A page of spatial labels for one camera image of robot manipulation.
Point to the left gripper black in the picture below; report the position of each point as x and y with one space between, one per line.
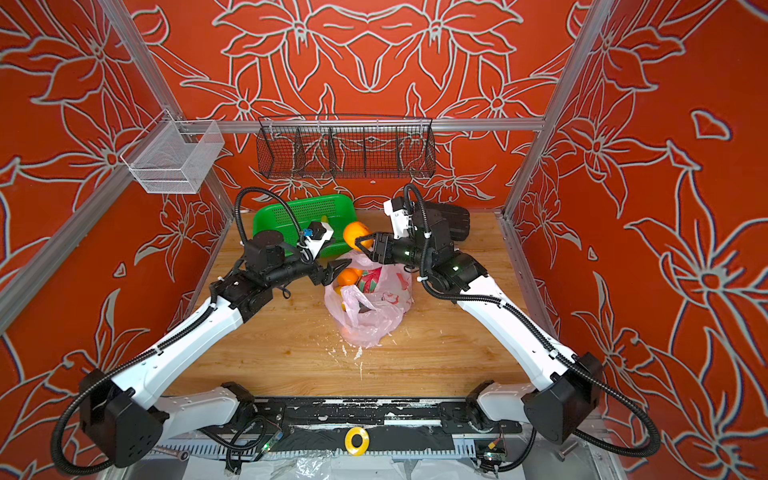
333 267

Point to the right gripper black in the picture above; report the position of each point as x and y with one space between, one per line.
379 244

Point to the orange fruit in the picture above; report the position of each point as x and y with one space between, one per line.
352 231
349 277

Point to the pink plastic bag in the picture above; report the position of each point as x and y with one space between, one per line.
363 319

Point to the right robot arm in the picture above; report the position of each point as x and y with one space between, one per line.
566 387

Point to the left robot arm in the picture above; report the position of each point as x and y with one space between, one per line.
125 413

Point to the red dragon fruit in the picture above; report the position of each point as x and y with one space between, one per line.
369 280

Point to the green plastic basket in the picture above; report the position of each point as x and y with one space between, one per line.
337 210

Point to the black tool case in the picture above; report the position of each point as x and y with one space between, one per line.
459 219

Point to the yellow tape roll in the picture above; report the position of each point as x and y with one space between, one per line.
357 441

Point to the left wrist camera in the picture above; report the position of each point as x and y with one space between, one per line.
315 238

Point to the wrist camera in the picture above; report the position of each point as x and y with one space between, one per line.
315 238
399 211

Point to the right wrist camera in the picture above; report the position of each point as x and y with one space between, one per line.
399 211

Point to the black wire wall basket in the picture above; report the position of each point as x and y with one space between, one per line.
346 147

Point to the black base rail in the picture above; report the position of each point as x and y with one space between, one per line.
449 415

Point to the white mesh wall basket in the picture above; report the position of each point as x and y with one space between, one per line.
166 160

